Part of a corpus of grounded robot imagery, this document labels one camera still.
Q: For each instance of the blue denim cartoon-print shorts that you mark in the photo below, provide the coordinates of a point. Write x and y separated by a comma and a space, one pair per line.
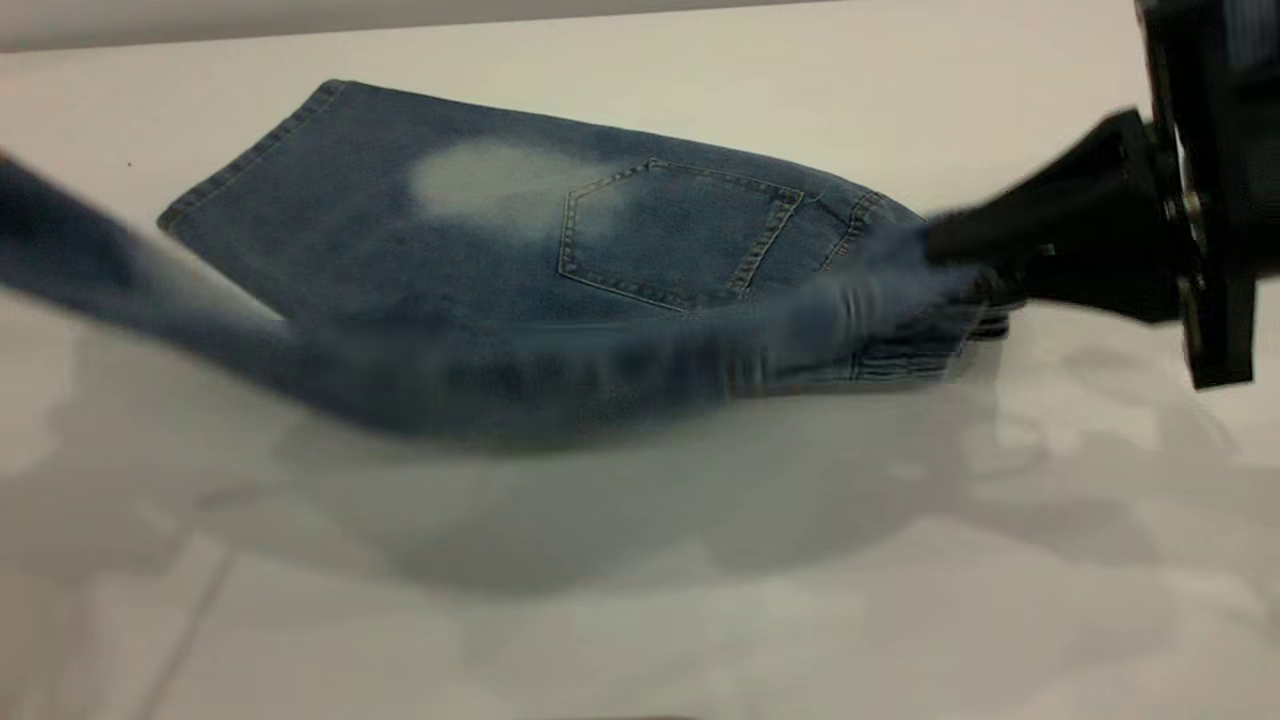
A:
400, 230

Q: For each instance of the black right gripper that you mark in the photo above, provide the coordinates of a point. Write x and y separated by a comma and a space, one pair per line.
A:
1220, 150

